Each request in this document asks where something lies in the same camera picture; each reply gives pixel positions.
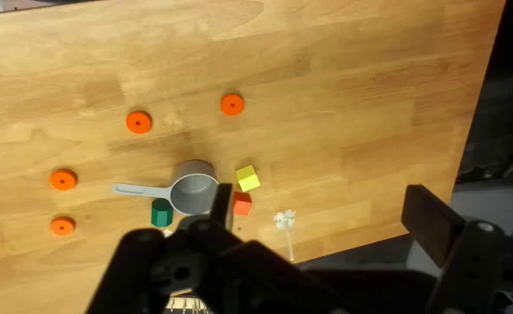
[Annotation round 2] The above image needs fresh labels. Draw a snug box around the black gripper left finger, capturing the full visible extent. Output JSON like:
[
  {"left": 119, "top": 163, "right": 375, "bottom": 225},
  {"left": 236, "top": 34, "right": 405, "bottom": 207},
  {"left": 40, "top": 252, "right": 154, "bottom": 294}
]
[{"left": 86, "top": 181, "right": 351, "bottom": 314}]

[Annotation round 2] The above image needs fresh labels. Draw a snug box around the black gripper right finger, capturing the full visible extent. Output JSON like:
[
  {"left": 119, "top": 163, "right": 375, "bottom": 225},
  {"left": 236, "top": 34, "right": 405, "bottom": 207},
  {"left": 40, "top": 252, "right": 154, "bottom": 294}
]
[{"left": 402, "top": 183, "right": 513, "bottom": 314}]

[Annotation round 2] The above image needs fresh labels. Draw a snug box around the green block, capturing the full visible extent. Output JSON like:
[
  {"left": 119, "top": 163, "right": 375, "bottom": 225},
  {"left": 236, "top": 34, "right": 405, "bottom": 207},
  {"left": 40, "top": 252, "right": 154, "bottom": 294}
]
[{"left": 150, "top": 197, "right": 175, "bottom": 228}]

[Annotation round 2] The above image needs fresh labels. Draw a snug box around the grey measuring cup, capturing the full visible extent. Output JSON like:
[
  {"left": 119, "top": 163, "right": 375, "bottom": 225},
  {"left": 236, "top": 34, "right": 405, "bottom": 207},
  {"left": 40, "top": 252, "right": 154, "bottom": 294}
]
[{"left": 112, "top": 158, "right": 222, "bottom": 218}]

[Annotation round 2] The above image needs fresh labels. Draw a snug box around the red block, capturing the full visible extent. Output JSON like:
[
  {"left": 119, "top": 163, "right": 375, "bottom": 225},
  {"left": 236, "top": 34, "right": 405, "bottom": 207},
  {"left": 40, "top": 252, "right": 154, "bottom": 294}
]
[{"left": 231, "top": 190, "right": 255, "bottom": 218}]

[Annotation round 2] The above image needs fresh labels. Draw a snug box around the yellow block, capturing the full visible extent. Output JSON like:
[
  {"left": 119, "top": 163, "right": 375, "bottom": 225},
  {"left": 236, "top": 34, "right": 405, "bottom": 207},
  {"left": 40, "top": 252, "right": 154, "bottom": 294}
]
[{"left": 234, "top": 163, "right": 264, "bottom": 193}]

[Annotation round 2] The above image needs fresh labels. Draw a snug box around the orange disc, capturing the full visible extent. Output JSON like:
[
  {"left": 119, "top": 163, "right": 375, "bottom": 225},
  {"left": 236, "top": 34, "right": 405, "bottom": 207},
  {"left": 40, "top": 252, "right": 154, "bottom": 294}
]
[
  {"left": 124, "top": 108, "right": 154, "bottom": 136},
  {"left": 49, "top": 214, "right": 77, "bottom": 237},
  {"left": 49, "top": 167, "right": 79, "bottom": 191},
  {"left": 218, "top": 90, "right": 246, "bottom": 116}
]

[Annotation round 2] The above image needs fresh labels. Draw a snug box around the white peg stand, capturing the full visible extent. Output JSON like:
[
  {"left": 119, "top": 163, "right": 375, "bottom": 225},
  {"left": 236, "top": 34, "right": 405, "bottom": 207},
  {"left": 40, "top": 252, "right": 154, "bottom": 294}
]
[{"left": 272, "top": 207, "right": 299, "bottom": 263}]

